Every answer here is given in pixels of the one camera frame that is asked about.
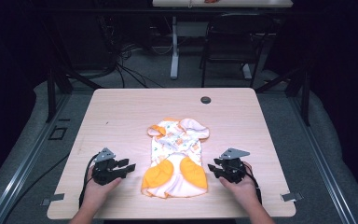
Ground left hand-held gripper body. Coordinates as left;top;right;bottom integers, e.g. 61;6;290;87
91;147;126;187

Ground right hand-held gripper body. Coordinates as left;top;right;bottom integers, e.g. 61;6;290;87
218;147;252;185

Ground person's left hand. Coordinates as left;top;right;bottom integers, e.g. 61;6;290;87
82;167;123;208

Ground person's right hand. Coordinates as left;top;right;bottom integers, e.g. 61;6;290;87
218;161;259;210

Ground white and orange baby garment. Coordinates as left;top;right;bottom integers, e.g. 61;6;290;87
141;117;211;200

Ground white desk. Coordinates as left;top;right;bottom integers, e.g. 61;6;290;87
151;0;295;80

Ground black chair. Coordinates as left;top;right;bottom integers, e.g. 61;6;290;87
199;12;276;89

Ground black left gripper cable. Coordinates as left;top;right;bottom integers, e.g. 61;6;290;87
78;153;100;209

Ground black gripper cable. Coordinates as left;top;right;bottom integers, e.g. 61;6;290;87
78;153;100;209
244;163;263;205

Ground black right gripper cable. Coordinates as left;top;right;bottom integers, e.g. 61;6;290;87
244;163;263;205

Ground grey metal table bracket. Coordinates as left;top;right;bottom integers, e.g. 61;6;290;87
280;191;304;203
40;192;66;207

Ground black floor cable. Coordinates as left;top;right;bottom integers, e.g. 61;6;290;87
2;151;72;224

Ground aluminium floor rail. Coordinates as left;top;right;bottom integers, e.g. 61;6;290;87
287;92;358;224
0;92;73;224

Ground black floor cables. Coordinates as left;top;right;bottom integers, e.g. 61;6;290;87
99;15;175;90

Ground black metal frame stand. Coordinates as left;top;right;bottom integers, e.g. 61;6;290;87
40;12;103;123
255;59;312;127

